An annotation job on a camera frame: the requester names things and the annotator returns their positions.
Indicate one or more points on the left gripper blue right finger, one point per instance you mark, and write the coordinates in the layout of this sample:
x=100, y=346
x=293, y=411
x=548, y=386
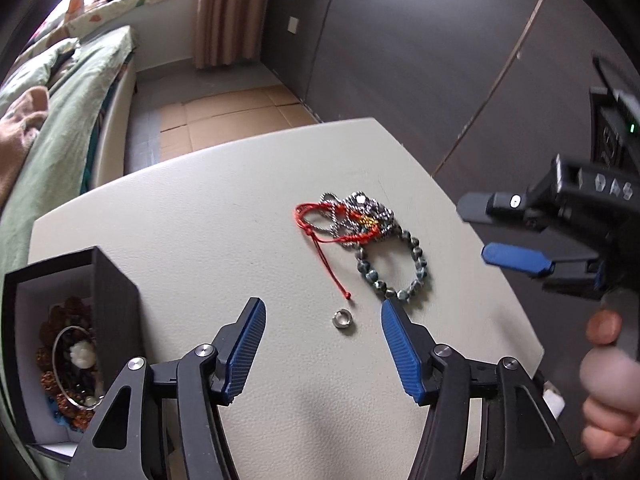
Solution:
x=413, y=351

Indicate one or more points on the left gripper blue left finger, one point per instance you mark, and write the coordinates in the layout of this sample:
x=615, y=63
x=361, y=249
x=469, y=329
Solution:
x=236, y=345

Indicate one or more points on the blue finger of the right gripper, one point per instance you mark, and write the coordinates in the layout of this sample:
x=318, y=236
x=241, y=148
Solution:
x=517, y=259

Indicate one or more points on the black jewelry box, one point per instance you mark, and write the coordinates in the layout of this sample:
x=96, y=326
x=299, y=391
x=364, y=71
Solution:
x=83, y=289

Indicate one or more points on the right hand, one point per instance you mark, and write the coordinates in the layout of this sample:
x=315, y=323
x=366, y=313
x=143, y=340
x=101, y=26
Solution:
x=611, y=379

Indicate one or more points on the dark grey wardrobe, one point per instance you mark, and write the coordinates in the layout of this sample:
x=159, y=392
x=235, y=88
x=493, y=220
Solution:
x=483, y=93

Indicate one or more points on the flattened cardboard sheet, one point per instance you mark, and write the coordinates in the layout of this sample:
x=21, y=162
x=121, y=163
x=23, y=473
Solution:
x=213, y=120

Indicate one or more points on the pink fleece blanket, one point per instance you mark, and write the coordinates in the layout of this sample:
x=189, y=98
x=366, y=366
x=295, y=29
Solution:
x=19, y=128

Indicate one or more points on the green bed sheet mattress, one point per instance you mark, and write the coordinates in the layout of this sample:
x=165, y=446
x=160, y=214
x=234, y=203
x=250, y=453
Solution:
x=57, y=167

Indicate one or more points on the green patterned quilt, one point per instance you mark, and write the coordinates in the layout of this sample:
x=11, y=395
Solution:
x=37, y=71

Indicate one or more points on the brown curtain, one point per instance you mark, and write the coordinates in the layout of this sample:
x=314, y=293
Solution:
x=228, y=31

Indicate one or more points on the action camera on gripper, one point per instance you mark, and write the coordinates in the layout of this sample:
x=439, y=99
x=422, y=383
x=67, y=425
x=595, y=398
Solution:
x=614, y=118

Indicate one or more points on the white wall socket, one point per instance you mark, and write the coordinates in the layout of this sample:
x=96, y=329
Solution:
x=292, y=25

